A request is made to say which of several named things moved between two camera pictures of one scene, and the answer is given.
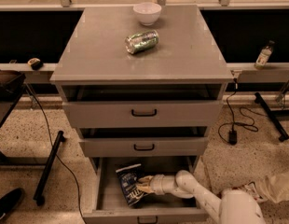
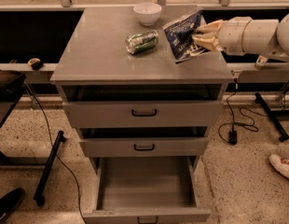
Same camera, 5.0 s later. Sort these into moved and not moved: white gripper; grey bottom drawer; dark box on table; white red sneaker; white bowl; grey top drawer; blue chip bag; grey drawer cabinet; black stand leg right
Moved: white gripper; blue chip bag; white red sneaker
Not moved: white bowl; dark box on table; grey drawer cabinet; black stand leg right; grey top drawer; grey bottom drawer
